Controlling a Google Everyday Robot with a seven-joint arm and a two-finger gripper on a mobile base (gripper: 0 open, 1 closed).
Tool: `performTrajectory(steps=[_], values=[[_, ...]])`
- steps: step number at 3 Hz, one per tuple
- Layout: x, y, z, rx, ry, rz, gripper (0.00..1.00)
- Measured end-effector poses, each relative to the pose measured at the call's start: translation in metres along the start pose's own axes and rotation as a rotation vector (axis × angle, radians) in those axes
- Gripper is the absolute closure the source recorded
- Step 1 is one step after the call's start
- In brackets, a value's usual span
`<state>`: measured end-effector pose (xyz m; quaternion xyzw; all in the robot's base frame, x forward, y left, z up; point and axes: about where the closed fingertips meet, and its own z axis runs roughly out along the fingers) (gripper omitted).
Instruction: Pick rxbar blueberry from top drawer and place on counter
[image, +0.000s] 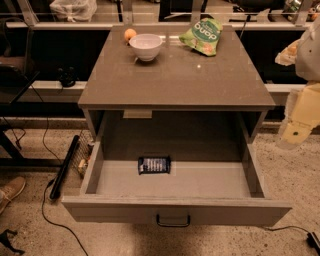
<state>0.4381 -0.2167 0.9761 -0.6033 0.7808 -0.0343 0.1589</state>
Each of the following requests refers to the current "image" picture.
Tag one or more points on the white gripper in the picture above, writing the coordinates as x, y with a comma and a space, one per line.
309, 58

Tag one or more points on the blue rxbar blueberry bar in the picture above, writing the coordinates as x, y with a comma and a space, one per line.
154, 165

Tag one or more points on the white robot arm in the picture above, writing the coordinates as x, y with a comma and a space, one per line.
307, 62

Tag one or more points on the grey drawer cabinet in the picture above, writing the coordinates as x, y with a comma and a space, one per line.
178, 79

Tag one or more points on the open grey top drawer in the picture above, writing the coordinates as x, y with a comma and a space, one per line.
214, 176

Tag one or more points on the green snack bag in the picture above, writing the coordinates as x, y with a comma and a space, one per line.
203, 36

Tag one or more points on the white ceramic bowl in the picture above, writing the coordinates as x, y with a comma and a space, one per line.
146, 46

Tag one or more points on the orange fruit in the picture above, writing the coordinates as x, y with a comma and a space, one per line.
129, 33

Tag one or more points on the black headphones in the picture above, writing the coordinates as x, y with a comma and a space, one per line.
67, 77

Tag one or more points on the black power strip bar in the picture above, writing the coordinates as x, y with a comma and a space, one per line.
55, 192

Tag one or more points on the white plastic bag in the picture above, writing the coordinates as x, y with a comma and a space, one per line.
74, 10

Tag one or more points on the tan shoe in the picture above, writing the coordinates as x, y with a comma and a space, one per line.
10, 191

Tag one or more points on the black drawer handle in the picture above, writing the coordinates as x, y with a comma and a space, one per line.
173, 222

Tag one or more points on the wire mesh basket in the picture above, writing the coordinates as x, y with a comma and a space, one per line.
82, 153

